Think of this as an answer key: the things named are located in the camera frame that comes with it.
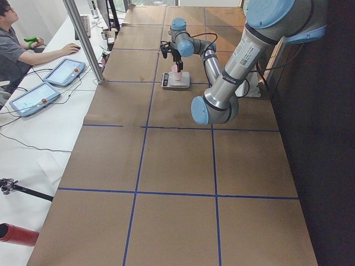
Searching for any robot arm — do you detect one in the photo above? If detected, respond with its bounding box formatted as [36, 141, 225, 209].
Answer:
[161, 1, 328, 125]

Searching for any digital kitchen scale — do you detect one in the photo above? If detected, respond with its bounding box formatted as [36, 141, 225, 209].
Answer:
[160, 71, 190, 90]

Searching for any near blue teach pendant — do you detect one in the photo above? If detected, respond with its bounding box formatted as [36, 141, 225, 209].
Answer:
[9, 82, 60, 117]

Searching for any blue teach pendant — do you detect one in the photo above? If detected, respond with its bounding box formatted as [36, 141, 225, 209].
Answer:
[9, 82, 60, 117]
[43, 58, 86, 87]

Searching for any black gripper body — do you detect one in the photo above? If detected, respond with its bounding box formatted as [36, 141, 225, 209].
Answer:
[170, 46, 182, 64]

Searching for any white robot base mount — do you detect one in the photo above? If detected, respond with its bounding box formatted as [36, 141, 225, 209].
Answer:
[235, 68, 261, 98]

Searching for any black keyboard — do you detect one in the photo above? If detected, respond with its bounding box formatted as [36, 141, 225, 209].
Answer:
[74, 16, 91, 40]

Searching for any aluminium frame post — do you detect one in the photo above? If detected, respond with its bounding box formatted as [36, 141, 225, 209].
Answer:
[63, 0, 104, 84]

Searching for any pink plastic cup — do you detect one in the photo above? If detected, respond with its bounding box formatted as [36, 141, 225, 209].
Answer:
[171, 65, 182, 81]

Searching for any green handle tool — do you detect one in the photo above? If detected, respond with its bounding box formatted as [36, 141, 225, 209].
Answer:
[23, 37, 38, 49]

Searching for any seated person grey shirt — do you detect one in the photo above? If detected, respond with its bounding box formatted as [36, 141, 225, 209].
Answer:
[1, 1, 78, 94]

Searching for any black tripod rod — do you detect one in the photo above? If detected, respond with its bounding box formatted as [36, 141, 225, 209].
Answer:
[1, 178, 54, 202]

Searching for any red cylinder tube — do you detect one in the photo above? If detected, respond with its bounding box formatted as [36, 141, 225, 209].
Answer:
[1, 223, 39, 247]

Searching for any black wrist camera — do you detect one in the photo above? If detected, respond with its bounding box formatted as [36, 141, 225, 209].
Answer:
[160, 41, 171, 59]

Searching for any far blue teach pendant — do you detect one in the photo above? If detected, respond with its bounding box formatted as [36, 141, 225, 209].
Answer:
[43, 58, 86, 87]

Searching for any brown paper table cover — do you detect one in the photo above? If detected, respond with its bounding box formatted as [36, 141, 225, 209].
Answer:
[28, 7, 317, 265]

